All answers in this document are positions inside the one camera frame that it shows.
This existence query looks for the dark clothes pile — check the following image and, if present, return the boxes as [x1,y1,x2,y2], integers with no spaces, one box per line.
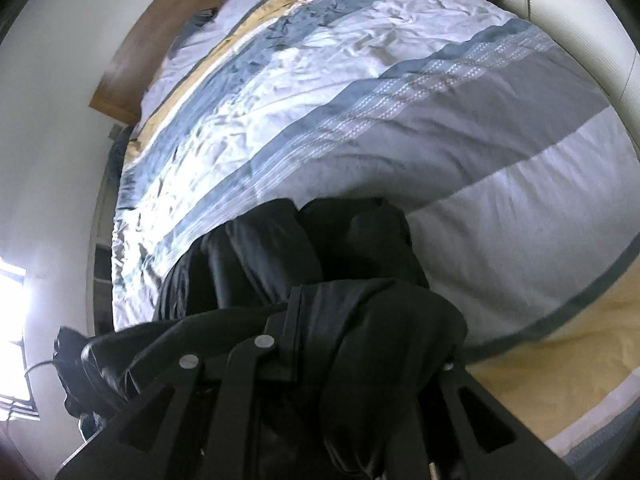
[106,126,134,185]

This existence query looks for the white sliding wardrobe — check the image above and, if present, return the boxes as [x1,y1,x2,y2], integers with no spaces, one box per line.
[501,0,639,144]

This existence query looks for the low white shelf unit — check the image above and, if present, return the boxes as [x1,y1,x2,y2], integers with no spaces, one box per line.
[86,171,118,335]

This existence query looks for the black puffer jacket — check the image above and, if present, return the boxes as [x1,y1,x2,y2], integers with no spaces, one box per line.
[54,198,468,479]

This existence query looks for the striped duvet cover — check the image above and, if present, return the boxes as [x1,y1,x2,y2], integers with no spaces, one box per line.
[112,0,639,479]

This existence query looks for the window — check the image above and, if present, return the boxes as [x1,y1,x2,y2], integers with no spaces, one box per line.
[0,260,39,420]

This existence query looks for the wooden headboard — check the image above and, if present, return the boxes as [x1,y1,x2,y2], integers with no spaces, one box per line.
[89,0,226,125]

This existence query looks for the grey-blue pillow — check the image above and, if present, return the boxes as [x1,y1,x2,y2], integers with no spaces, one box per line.
[166,8,218,58]

